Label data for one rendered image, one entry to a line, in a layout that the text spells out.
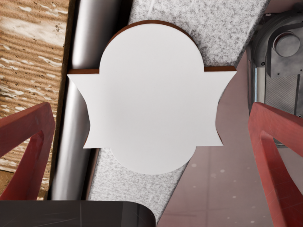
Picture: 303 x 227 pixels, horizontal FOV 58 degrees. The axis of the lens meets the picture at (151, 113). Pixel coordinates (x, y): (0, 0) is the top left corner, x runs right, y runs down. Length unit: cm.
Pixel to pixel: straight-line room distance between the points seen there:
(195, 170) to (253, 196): 43
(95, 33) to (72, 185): 16
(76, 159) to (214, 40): 16
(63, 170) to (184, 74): 15
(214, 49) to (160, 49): 4
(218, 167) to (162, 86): 143
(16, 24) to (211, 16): 12
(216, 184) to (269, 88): 82
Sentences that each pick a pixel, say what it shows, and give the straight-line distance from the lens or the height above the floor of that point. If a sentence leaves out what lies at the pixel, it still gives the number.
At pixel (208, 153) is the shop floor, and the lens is 152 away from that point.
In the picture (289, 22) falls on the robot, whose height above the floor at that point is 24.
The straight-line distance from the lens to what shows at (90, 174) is 34.
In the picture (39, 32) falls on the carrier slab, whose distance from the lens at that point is 19.
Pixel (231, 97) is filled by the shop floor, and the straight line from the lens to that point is 133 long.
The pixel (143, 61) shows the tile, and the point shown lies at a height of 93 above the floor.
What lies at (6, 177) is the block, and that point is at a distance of 27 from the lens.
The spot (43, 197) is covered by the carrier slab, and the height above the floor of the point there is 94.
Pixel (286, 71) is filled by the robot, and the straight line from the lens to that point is 99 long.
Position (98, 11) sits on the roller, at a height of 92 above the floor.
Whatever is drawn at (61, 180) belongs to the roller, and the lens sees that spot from 29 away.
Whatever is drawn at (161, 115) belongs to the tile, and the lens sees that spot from 21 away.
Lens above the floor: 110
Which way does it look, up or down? 55 degrees down
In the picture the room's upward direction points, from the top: 177 degrees counter-clockwise
